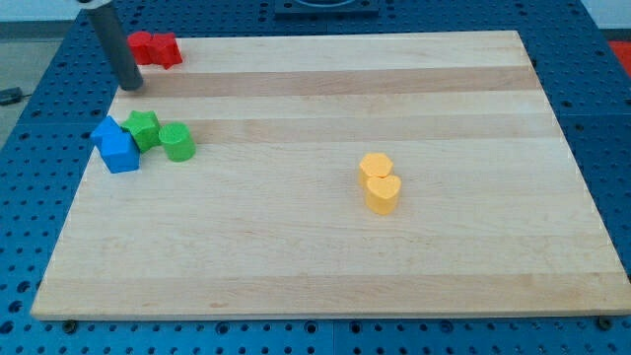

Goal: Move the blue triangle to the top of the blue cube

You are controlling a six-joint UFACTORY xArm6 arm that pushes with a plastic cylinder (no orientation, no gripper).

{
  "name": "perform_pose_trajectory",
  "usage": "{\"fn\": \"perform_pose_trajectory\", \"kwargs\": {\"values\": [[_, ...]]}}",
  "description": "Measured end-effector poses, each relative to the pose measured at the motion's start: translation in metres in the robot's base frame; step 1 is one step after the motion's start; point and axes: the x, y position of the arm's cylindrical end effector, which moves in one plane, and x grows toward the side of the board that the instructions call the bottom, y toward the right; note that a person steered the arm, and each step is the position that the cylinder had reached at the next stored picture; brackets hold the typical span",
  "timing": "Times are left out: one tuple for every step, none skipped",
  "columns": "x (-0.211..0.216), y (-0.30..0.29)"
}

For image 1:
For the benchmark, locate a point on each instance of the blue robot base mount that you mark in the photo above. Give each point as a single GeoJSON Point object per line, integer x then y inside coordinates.
{"type": "Point", "coordinates": [289, 9]}

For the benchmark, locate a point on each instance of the yellow heart block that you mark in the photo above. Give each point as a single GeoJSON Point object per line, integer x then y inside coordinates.
{"type": "Point", "coordinates": [382, 193]}

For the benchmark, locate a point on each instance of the green cylinder block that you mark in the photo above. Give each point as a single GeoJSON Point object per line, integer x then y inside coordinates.
{"type": "Point", "coordinates": [177, 141]}

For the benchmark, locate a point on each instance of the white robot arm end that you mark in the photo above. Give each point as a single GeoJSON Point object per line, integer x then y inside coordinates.
{"type": "Point", "coordinates": [92, 4]}

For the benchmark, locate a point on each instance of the yellow hexagon block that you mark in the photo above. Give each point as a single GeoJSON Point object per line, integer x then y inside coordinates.
{"type": "Point", "coordinates": [374, 165]}

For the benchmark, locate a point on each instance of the red cylinder block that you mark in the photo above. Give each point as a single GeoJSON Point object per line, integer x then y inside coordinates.
{"type": "Point", "coordinates": [138, 43]}

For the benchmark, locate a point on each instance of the black device on floor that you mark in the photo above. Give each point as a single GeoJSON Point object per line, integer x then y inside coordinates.
{"type": "Point", "coordinates": [11, 96]}

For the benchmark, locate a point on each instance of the blue triangle block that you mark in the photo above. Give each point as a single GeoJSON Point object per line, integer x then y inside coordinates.
{"type": "Point", "coordinates": [108, 126]}

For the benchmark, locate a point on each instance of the blue cube block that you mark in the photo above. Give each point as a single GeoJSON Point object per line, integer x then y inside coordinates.
{"type": "Point", "coordinates": [120, 153]}

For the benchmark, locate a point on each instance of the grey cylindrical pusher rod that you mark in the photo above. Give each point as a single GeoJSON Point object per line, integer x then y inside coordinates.
{"type": "Point", "coordinates": [113, 39]}

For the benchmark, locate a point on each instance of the green star block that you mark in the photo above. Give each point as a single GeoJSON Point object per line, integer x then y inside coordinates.
{"type": "Point", "coordinates": [144, 127]}

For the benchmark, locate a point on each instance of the red star block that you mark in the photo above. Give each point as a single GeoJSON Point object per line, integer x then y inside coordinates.
{"type": "Point", "coordinates": [163, 50]}

